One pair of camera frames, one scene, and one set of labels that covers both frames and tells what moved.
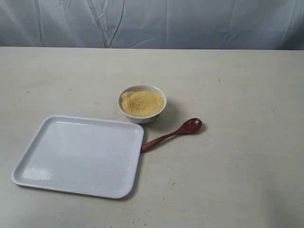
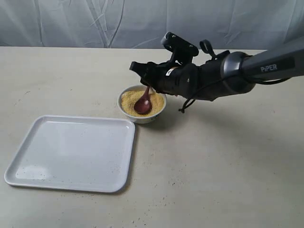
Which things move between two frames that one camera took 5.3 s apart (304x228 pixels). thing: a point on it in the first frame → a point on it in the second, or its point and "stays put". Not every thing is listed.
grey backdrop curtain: (241, 24) stays put
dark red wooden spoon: (191, 125) → (143, 105)
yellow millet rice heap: (141, 103) stays put
